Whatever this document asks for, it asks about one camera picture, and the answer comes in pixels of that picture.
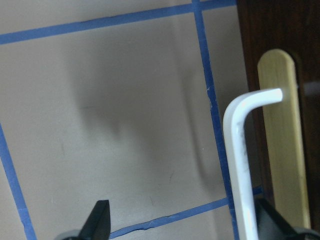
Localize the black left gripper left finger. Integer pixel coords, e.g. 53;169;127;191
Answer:
55;199;111;240

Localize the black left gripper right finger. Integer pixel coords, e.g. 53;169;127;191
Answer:
254;198;320;240

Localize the wooden drawer with white handle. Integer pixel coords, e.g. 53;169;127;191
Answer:
223;0;320;240

